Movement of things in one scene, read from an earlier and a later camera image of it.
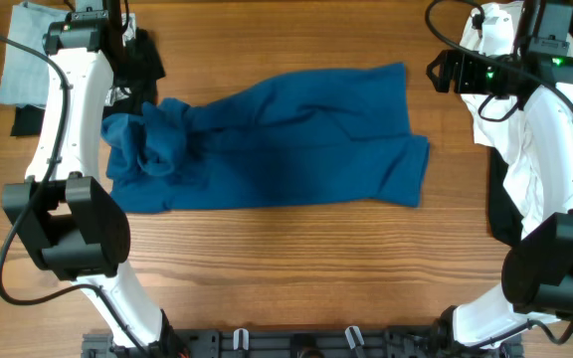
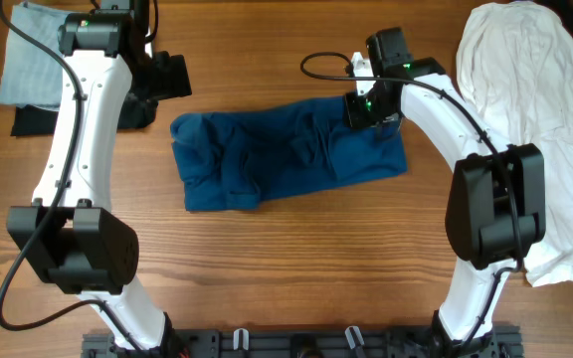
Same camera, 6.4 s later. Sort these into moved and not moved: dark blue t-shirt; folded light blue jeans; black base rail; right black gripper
Moved: right black gripper; dark blue t-shirt
Not moved: folded light blue jeans; black base rail
